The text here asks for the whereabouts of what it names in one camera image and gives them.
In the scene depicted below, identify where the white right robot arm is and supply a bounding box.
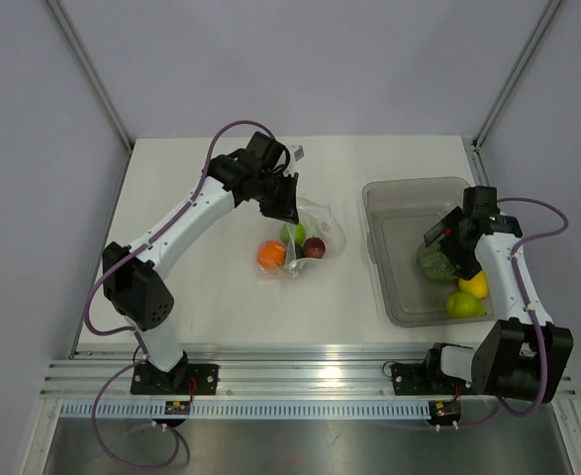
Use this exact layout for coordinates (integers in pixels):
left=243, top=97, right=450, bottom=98
left=422, top=186, right=574, bottom=406

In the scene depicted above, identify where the aluminium table edge rail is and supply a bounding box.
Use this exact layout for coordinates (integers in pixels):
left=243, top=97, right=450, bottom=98
left=40, top=343, right=578, bottom=401

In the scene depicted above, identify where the left aluminium frame post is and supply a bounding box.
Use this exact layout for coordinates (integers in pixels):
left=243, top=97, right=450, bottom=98
left=43, top=0, right=135, bottom=156

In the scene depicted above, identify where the right aluminium frame post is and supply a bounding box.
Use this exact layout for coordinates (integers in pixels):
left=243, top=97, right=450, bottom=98
left=472, top=0, right=566, bottom=152

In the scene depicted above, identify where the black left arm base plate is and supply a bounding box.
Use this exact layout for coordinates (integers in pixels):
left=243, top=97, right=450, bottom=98
left=130, top=363, right=220, bottom=396

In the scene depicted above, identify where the dark red passion fruit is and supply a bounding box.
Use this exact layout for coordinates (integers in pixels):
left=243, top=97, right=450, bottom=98
left=302, top=237, right=327, bottom=259

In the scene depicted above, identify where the small circuit board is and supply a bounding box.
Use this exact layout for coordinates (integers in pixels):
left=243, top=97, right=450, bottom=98
left=429, top=400, right=462, bottom=425
left=164, top=401, right=191, bottom=416

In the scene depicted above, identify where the clear plastic bin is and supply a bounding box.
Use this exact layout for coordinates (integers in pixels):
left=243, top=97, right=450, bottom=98
left=362, top=177, right=494, bottom=328

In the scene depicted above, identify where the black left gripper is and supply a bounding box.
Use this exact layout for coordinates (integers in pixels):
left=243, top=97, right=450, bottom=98
left=254, top=170, right=299, bottom=225

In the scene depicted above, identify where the light green apple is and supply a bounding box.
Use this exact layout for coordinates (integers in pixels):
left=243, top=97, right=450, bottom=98
left=279, top=223, right=307, bottom=245
left=445, top=291, right=486, bottom=319

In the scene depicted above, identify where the left small circuit board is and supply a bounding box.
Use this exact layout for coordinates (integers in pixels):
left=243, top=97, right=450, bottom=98
left=164, top=401, right=191, bottom=416

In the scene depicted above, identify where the dark green avocado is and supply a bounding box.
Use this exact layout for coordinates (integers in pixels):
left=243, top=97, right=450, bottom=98
left=295, top=243, right=305, bottom=259

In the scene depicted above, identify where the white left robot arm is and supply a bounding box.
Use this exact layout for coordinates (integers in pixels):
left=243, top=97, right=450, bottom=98
left=102, top=132, right=304, bottom=394

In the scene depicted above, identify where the orange fruit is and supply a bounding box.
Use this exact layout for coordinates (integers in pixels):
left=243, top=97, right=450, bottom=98
left=256, top=239, right=286, bottom=271

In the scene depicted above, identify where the yellow fruit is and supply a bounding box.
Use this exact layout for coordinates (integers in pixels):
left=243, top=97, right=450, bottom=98
left=457, top=270, right=489, bottom=300

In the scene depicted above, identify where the aluminium frame post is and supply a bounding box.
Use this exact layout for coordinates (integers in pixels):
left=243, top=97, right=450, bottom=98
left=472, top=0, right=566, bottom=152
left=43, top=0, right=135, bottom=156

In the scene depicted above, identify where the clear zip top bag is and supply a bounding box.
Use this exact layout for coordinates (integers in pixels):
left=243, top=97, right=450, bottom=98
left=254, top=198, right=346, bottom=279

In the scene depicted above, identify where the green netted melon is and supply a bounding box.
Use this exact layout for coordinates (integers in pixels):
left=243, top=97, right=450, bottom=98
left=416, top=244, right=457, bottom=283

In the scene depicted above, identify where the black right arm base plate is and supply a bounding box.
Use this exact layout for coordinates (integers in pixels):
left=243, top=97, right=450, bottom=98
left=381, top=361, right=475, bottom=397

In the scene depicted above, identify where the white slotted cable duct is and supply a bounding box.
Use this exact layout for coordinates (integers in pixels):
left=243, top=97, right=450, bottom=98
left=60, top=400, right=431, bottom=421

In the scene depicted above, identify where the right small circuit board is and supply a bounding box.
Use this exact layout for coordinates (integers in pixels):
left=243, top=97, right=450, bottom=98
left=429, top=400, right=462, bottom=425

